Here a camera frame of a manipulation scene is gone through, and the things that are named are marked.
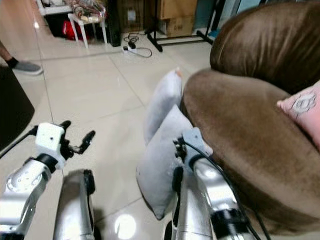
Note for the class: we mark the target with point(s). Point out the large grey pillow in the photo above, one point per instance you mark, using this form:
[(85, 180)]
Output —
[(157, 167)]

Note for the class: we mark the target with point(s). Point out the white power strip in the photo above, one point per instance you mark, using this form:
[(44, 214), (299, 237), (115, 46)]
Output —
[(129, 49)]

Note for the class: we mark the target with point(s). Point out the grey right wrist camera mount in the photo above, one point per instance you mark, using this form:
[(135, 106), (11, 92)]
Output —
[(195, 142)]

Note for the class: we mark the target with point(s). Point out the pink patterned pillow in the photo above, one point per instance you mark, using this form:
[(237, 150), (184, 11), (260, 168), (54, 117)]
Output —
[(302, 114)]

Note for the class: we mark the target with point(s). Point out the printed cardboard box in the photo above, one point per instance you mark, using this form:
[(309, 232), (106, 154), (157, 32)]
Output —
[(176, 26)]

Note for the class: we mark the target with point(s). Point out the white shelf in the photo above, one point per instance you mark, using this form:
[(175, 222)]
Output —
[(52, 9)]

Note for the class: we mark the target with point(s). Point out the black metal stand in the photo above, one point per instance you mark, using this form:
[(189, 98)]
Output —
[(180, 38)]

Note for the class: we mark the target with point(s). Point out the brown suede sofa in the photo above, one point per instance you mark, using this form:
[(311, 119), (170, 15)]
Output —
[(245, 110)]

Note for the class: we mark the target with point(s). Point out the plain cardboard box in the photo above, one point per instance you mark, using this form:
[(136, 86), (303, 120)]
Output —
[(176, 7)]

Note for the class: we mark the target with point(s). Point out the silver right robot leg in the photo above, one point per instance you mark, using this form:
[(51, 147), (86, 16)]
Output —
[(190, 212)]

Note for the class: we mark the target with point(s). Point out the white plastic stool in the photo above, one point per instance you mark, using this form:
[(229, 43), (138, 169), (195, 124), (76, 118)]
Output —
[(86, 21)]

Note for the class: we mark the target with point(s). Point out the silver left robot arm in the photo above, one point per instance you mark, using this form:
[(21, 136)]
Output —
[(17, 195)]

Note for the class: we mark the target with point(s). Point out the tall black post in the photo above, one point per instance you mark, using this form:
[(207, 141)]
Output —
[(114, 25)]

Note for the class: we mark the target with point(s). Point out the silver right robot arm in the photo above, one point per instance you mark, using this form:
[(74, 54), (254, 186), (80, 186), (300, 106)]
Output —
[(217, 195)]

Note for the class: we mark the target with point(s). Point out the dark brown box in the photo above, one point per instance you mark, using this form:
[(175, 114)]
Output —
[(134, 17)]

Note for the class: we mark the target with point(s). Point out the small grey pillow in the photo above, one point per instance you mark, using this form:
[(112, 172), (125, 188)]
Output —
[(162, 102)]

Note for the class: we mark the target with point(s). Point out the clear plastic bag of goods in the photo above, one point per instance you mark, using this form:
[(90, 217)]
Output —
[(90, 9)]

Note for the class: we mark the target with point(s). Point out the red bag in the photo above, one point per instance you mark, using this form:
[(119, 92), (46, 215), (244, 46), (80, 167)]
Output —
[(72, 31)]

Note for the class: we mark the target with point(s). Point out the grey shoe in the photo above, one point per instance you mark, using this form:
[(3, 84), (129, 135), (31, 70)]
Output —
[(28, 67)]

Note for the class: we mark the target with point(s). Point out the black ottoman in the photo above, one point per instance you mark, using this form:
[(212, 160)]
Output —
[(13, 105)]

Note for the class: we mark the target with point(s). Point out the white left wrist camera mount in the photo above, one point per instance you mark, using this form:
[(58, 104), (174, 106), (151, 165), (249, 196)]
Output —
[(49, 138)]

